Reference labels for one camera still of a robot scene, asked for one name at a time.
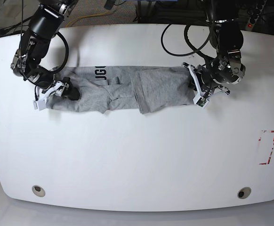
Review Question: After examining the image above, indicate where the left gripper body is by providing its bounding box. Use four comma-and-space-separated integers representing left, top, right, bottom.
182, 62, 230, 98

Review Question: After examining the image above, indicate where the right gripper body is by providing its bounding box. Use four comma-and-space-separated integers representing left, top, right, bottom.
34, 77, 71, 102

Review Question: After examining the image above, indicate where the grey T-shirt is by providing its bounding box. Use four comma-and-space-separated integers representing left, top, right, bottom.
46, 66, 194, 114

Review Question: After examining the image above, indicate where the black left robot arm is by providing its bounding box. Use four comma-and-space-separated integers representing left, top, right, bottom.
184, 0, 245, 99

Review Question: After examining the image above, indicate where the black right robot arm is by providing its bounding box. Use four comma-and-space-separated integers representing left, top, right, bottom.
11, 0, 81, 101

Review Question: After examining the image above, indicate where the black tripod rod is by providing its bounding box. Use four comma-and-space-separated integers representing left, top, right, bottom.
0, 22, 21, 38

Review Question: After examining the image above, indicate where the red tape rectangle marker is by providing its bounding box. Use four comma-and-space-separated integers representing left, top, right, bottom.
257, 130, 274, 165

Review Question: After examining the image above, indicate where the power strip with red light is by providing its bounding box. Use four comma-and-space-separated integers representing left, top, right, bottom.
245, 0, 267, 32

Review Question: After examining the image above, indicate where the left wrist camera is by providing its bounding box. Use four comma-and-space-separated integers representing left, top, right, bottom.
193, 95, 209, 109

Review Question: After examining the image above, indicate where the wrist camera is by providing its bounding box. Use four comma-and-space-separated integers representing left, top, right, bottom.
33, 99, 46, 111
193, 95, 209, 109

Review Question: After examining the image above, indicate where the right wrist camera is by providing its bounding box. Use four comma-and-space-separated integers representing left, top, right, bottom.
33, 99, 46, 111

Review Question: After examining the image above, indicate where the black cable loop on table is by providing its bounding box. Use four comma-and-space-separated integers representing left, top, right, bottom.
160, 22, 213, 57

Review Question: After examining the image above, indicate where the yellow cable on floor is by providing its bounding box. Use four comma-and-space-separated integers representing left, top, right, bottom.
67, 9, 112, 26

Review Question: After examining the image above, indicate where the left table cable grommet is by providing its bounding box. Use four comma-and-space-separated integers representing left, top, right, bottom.
32, 185, 46, 197

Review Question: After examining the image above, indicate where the table cable grommet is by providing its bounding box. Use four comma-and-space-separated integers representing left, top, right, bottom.
237, 187, 251, 199
32, 185, 46, 197

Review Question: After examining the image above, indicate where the right table cable grommet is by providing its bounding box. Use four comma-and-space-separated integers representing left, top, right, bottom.
237, 187, 251, 199

